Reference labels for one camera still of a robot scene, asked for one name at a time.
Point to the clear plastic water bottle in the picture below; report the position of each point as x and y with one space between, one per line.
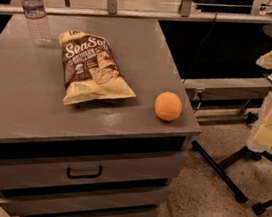
37 22

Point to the orange fruit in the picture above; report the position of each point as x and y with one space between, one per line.
168 106

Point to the black stand legs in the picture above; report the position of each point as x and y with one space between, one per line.
223 136

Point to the grey drawer cabinet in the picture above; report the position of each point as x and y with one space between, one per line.
40 136

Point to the metal railing frame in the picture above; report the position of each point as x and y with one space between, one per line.
150 5

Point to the black drawer handle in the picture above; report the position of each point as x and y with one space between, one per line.
84 174

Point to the brown chip bag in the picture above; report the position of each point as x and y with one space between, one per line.
90 72

